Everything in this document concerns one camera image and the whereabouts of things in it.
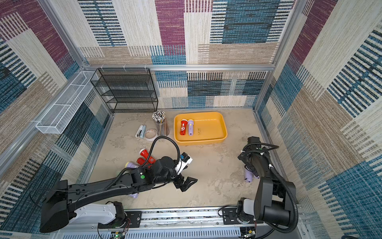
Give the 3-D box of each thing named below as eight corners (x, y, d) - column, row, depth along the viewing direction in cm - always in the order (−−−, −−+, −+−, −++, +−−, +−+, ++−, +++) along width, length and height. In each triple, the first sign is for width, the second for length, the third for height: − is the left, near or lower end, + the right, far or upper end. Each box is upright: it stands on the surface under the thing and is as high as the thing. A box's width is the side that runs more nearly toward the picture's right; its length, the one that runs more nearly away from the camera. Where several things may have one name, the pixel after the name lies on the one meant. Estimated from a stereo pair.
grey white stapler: (136, 138, 106) (135, 136, 104) (139, 126, 113) (138, 124, 111) (144, 138, 106) (143, 136, 104) (147, 126, 113) (146, 124, 111)
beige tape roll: (144, 141, 105) (143, 138, 103) (146, 131, 111) (145, 128, 108) (155, 141, 105) (154, 138, 103) (157, 131, 110) (156, 128, 108)
